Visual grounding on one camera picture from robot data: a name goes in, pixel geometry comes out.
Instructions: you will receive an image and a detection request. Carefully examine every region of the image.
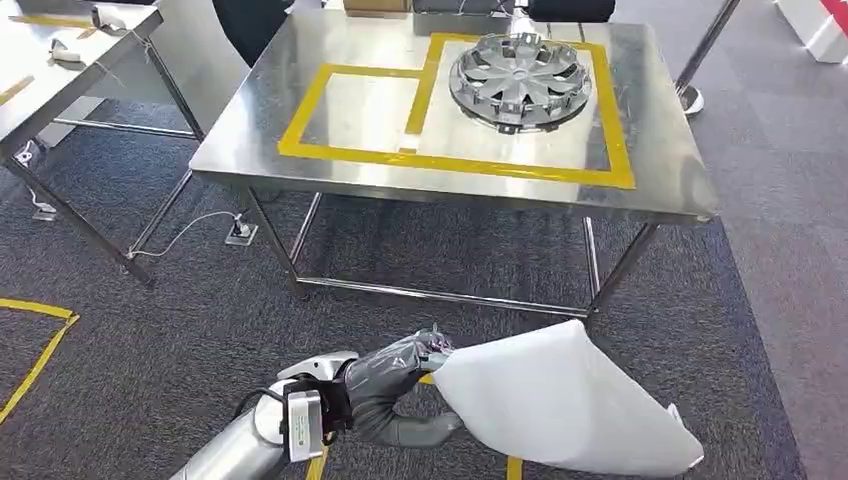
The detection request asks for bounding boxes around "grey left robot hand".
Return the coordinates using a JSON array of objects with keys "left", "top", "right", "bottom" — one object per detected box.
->
[{"left": 343, "top": 327, "right": 466, "bottom": 450}]

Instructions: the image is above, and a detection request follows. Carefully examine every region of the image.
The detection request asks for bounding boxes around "metal floor socket box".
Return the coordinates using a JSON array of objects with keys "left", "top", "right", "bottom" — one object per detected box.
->
[{"left": 224, "top": 217, "right": 259, "bottom": 248}]

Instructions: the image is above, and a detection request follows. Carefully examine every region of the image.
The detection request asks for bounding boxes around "yellow tape outline on table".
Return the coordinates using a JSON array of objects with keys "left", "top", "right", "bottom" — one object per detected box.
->
[{"left": 277, "top": 32, "right": 638, "bottom": 191}]

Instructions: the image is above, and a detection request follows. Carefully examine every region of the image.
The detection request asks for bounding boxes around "large steel table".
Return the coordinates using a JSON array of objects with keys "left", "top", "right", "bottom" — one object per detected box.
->
[{"left": 188, "top": 9, "right": 721, "bottom": 321}]

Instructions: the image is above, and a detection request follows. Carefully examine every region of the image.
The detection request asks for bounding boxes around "silver wheel hubcap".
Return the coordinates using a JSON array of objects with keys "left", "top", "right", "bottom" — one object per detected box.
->
[{"left": 448, "top": 31, "right": 595, "bottom": 135}]

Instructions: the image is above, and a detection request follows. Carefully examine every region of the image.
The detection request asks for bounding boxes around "white power adapter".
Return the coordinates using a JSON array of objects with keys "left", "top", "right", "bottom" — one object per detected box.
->
[{"left": 29, "top": 187, "right": 60, "bottom": 223}]

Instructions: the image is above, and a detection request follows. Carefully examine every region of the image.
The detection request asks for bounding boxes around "cardboard box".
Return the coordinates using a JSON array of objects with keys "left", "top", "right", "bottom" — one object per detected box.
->
[{"left": 342, "top": 0, "right": 413, "bottom": 19}]

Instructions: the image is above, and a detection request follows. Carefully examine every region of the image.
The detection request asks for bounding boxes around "black bag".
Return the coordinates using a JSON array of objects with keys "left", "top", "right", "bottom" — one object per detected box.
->
[{"left": 525, "top": 0, "right": 617, "bottom": 25}]

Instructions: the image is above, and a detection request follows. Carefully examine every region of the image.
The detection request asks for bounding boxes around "small steel table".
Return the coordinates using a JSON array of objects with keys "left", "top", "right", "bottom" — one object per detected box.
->
[{"left": 0, "top": 0, "right": 208, "bottom": 287}]

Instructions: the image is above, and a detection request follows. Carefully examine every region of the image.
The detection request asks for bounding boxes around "white tape roll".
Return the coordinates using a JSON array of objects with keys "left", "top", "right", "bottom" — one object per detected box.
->
[
  {"left": 90, "top": 4, "right": 128, "bottom": 34},
  {"left": 48, "top": 38, "right": 85, "bottom": 69}
]

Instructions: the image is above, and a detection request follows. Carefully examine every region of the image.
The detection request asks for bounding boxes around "short yellow tape strip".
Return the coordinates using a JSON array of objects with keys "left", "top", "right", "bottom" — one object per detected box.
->
[{"left": 0, "top": 74, "right": 36, "bottom": 106}]

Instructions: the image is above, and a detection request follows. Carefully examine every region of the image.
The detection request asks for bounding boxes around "long yellow tape strip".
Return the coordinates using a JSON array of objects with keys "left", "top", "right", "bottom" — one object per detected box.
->
[{"left": 9, "top": 13, "right": 95, "bottom": 30}]

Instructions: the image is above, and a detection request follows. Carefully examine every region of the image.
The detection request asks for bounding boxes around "white and red box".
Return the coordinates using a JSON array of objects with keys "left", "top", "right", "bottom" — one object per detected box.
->
[{"left": 773, "top": 0, "right": 848, "bottom": 66}]

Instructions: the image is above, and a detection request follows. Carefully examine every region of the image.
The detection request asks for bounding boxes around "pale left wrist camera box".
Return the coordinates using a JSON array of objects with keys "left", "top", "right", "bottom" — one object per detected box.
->
[{"left": 285, "top": 390, "right": 328, "bottom": 464}]

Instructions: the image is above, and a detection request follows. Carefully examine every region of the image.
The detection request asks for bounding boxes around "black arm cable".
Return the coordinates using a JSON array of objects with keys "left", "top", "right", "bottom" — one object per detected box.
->
[{"left": 232, "top": 385, "right": 288, "bottom": 421}]

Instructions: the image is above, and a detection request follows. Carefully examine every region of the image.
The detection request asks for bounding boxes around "white floor cable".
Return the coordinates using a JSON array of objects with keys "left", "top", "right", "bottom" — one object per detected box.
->
[{"left": 125, "top": 209, "right": 241, "bottom": 260}]

